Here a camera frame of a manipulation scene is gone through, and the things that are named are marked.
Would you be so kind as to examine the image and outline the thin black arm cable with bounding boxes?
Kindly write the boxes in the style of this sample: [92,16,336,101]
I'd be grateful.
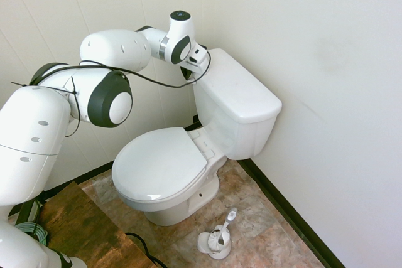
[30,50,212,139]

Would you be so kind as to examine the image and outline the white toilet brush holder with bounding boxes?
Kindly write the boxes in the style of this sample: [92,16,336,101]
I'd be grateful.
[197,224,233,261]

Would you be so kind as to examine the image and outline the white toilet seat lid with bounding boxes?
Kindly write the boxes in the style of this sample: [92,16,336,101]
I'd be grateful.
[111,126,209,203]

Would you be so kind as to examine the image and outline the black baseboard behind tank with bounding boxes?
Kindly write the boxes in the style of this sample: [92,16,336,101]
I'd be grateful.
[236,157,347,268]

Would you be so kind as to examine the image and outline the white toilet brush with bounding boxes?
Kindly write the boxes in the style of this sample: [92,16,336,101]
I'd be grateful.
[208,207,239,247]

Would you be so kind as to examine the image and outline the green coiled cable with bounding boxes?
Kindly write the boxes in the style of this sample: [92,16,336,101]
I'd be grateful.
[13,220,49,247]

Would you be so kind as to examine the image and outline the white toilet bowl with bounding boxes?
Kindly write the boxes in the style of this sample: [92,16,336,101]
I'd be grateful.
[116,122,228,227]

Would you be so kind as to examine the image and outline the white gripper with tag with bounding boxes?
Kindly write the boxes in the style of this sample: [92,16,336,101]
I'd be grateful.
[181,46,211,82]

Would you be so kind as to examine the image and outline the black cable on table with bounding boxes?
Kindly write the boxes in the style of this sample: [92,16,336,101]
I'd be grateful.
[124,232,171,268]

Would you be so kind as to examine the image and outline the white toilet tank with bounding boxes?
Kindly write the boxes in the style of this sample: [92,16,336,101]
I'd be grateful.
[192,82,279,161]

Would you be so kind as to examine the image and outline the white toilet tank lid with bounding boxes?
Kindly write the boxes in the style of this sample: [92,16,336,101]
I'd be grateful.
[198,48,283,124]

